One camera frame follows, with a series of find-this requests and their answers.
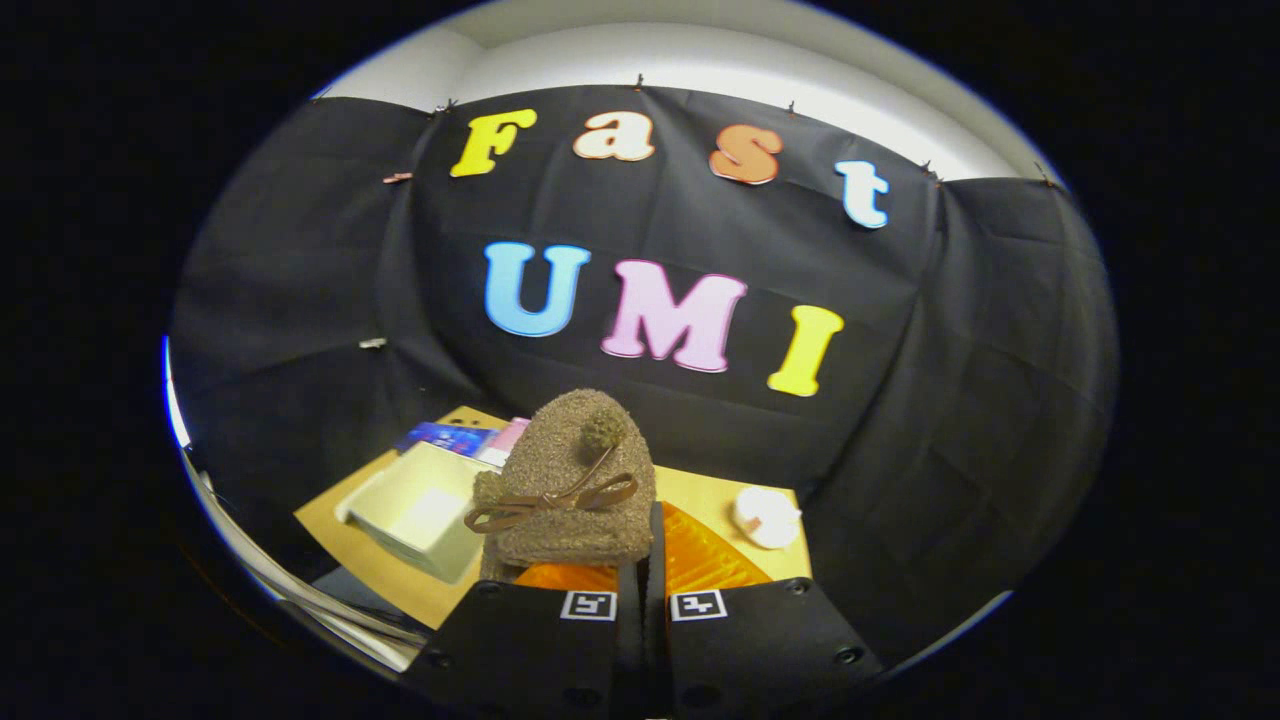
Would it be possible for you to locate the white plush toy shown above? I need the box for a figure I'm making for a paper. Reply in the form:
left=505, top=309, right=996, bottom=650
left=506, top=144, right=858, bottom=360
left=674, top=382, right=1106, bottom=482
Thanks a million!
left=732, top=486, right=803, bottom=550

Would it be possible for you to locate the black backdrop cloth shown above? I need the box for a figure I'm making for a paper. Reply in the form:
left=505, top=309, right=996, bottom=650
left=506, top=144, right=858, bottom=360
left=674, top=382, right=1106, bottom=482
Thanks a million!
left=170, top=84, right=1120, bottom=668

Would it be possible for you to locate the brown fuzzy shoe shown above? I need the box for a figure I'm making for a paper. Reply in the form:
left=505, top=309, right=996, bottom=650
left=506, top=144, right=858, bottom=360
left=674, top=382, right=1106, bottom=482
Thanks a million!
left=464, top=387, right=659, bottom=583

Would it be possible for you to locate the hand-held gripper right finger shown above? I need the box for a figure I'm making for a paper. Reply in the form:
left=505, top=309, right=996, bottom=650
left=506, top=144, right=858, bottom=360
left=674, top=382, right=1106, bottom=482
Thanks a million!
left=648, top=499, right=888, bottom=720

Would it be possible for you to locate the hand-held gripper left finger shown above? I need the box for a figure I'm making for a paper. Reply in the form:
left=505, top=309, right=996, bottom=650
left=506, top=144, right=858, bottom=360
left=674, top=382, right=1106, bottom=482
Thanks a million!
left=403, top=558, right=647, bottom=720

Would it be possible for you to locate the cream fabric storage box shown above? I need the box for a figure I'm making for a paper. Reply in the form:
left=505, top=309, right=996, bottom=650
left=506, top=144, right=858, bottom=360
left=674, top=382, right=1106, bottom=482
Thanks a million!
left=334, top=439, right=503, bottom=585

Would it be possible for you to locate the blue book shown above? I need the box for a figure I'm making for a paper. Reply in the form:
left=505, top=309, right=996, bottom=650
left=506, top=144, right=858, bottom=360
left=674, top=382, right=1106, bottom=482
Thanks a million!
left=396, top=421, right=498, bottom=458

